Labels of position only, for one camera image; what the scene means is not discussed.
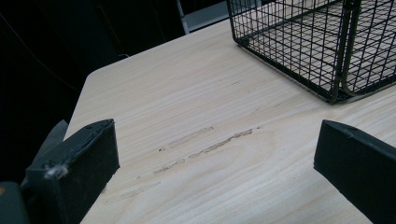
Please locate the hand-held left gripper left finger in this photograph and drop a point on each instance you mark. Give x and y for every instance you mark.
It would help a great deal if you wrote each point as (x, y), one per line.
(74, 168)

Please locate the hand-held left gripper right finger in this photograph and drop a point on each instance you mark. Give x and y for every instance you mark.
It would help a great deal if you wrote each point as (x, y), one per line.
(361, 168)

